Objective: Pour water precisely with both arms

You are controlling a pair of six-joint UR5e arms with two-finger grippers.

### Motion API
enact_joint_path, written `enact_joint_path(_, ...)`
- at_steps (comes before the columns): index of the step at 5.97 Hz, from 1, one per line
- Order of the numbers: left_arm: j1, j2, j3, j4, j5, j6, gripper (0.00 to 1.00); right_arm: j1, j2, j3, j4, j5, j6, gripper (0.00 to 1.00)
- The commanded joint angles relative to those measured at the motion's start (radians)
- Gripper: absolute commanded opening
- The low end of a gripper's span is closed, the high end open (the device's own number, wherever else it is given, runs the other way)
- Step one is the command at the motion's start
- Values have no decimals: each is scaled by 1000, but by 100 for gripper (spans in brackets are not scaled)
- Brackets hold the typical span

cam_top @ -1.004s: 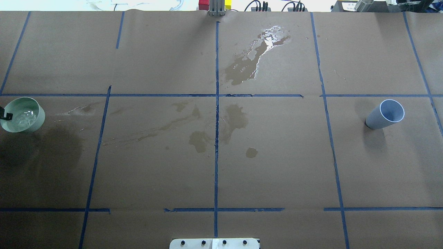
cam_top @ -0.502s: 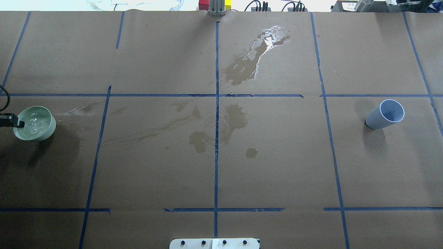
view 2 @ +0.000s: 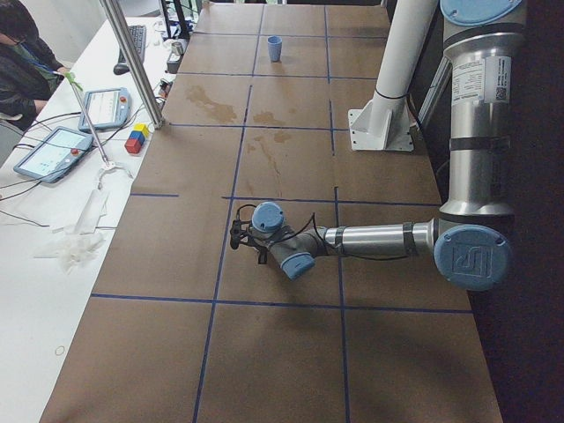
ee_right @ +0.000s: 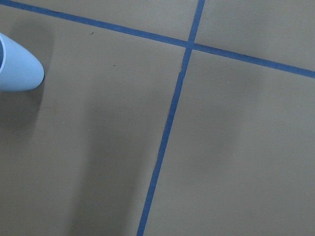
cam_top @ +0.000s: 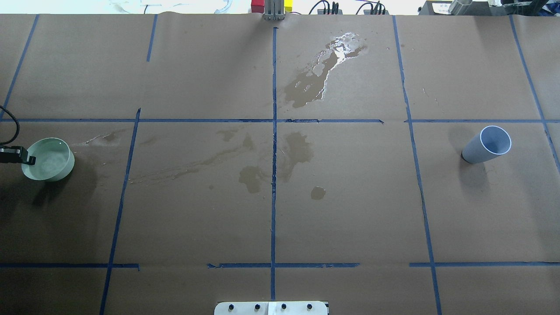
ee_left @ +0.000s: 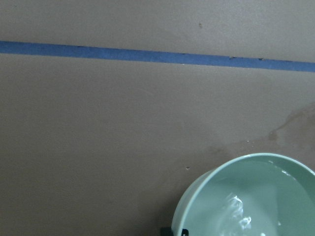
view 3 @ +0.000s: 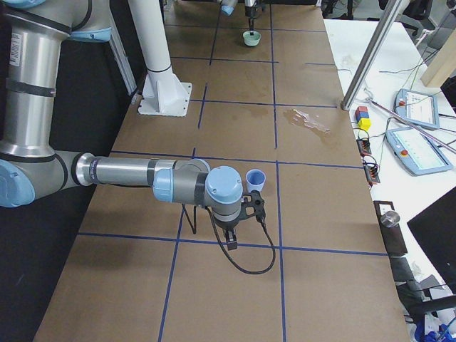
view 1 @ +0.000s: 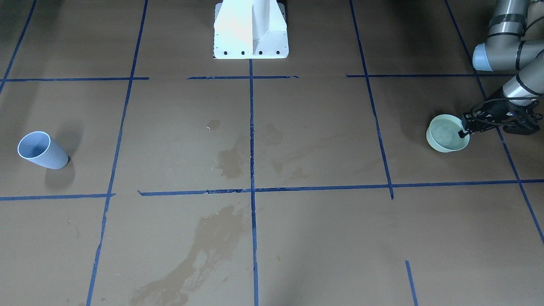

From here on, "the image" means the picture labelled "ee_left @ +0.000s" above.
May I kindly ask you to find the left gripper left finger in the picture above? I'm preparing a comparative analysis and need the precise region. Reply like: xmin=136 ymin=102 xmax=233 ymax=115
xmin=160 ymin=227 xmax=172 ymax=236

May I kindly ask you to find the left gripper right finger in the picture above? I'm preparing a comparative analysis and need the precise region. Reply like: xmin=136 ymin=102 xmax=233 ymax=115
xmin=181 ymin=229 xmax=189 ymax=236

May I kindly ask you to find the green plastic bowl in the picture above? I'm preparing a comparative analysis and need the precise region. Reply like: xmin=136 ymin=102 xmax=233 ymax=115
xmin=171 ymin=153 xmax=315 ymax=236

